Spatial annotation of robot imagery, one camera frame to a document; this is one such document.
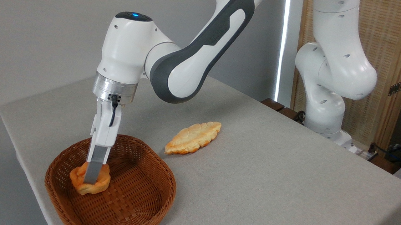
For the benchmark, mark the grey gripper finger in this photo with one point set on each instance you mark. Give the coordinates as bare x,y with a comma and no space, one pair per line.
97,163

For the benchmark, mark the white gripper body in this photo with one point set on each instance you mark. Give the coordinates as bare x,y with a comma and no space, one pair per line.
104,130

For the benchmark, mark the round orange bread bun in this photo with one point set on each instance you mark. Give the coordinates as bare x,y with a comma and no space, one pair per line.
102,185

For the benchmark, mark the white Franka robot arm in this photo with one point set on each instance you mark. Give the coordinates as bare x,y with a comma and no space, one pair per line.
190,61

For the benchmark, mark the flat leaf-shaped bread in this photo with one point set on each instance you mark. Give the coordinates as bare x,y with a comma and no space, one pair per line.
193,138

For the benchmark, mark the brown wicker basket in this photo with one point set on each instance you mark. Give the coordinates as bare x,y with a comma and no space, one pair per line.
125,206

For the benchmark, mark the dark brown wooden block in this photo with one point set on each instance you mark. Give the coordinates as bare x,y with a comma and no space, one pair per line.
288,113
272,104
384,164

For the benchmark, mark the grey tablecloth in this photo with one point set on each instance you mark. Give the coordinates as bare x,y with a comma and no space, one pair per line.
269,189

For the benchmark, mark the white power strip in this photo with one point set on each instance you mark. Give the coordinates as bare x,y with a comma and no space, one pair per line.
362,153

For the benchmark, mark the metal screen hinge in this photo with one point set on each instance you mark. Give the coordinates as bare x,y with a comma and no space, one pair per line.
399,87

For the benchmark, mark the wooden woven folding screen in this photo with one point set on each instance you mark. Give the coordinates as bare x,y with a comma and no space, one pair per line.
392,41

